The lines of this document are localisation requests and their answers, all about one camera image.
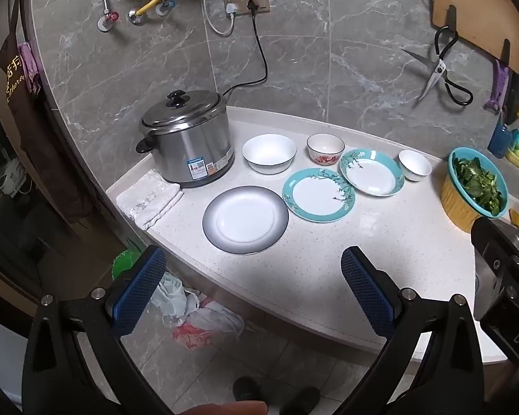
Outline stainless steel electric pot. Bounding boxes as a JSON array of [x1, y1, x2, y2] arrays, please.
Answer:
[[136, 89, 235, 188]]

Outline person's left hand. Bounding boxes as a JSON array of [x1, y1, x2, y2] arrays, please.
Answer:
[[186, 400, 269, 415]]

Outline purple peeler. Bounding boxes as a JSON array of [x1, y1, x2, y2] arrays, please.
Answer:
[[484, 58, 510, 112]]

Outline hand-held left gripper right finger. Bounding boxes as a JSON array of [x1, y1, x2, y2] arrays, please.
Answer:
[[329, 246, 498, 415]]

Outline blue bottle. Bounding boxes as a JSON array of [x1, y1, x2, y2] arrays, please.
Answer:
[[488, 112, 512, 159]]

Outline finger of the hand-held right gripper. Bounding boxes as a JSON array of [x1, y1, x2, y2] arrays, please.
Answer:
[[471, 216, 519, 299]]

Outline green leafy vegetables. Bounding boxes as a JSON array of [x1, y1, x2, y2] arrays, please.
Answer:
[[454, 158, 504, 216]]

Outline steel pot lid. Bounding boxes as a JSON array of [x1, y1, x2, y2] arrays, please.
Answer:
[[140, 89, 226, 130]]

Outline red and white plastic bag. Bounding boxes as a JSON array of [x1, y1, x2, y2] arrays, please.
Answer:
[[172, 298, 245, 349]]

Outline wooden cutting board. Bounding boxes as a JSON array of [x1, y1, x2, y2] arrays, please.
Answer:
[[431, 0, 519, 74]]

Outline teal floral rim plate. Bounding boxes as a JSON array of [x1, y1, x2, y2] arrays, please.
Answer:
[[282, 168, 356, 222], [338, 149, 405, 197]]

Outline small white bowl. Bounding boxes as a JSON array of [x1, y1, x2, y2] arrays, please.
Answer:
[[399, 150, 433, 182]]

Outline kitchen scissors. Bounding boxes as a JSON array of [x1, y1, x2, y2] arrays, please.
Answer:
[[401, 27, 474, 107]]

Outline white folded towel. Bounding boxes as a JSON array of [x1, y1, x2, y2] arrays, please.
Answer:
[[116, 169, 184, 231]]

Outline large white bowl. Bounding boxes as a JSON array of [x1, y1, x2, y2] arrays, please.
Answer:
[[242, 134, 298, 175]]

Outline teal colander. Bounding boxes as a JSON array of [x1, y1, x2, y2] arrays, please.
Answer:
[[448, 147, 510, 217]]

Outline white power cord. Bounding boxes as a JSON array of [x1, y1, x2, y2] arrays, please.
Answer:
[[198, 0, 238, 36]]

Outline red floral bowl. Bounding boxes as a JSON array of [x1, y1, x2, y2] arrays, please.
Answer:
[[307, 133, 345, 166]]

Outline brown apron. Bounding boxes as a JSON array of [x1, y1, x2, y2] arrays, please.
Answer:
[[0, 0, 93, 225]]

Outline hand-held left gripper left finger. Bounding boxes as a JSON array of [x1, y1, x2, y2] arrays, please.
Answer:
[[21, 246, 174, 415]]

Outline black shoe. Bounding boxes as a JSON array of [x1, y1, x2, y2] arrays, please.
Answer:
[[233, 376, 266, 404]]

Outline stainless steel sink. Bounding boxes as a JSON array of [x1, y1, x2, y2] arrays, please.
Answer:
[[473, 220, 519, 316]]

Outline pink cloth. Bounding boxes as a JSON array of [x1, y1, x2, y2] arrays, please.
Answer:
[[19, 41, 42, 96]]

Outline grey rim white plate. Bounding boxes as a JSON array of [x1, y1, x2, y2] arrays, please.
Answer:
[[202, 185, 290, 255]]

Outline yellow ribbed basin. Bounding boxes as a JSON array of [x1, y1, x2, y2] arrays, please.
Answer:
[[440, 173, 502, 232]]

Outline red handle wall valve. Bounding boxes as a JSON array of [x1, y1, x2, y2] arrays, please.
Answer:
[[97, 11, 119, 32]]

